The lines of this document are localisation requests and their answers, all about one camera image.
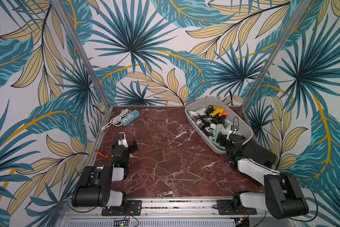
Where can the large white glue gun pink stick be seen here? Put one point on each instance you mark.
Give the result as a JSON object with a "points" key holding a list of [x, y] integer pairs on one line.
{"points": [[228, 128]]}

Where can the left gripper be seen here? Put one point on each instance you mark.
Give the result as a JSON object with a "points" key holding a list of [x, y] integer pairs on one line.
{"points": [[131, 149]]}

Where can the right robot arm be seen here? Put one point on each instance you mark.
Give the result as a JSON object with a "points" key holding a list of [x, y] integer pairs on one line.
{"points": [[282, 197]]}

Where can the teal power strip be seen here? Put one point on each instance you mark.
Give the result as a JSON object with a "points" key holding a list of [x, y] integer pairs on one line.
{"points": [[130, 117]]}

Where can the orange glue gun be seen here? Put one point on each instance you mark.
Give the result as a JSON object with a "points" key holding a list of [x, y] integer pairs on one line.
{"points": [[222, 114]]}

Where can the grey plastic storage box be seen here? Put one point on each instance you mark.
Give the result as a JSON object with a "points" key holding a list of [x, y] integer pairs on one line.
{"points": [[244, 128]]}

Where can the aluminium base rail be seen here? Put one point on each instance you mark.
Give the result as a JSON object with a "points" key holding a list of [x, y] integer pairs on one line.
{"points": [[168, 212]]}

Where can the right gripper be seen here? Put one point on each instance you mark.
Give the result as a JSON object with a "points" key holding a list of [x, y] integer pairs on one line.
{"points": [[231, 139]]}

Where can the large white glue gun blue trigger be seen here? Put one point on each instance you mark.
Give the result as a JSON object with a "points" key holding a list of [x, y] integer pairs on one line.
{"points": [[198, 112]]}

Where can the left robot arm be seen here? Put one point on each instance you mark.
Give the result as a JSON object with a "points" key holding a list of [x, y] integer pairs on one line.
{"points": [[94, 188]]}

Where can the yellow glue gun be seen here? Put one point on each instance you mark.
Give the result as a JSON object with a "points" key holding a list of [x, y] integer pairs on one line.
{"points": [[216, 110]]}

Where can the mint glue gun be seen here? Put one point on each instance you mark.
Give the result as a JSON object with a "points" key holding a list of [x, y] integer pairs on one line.
{"points": [[215, 133]]}

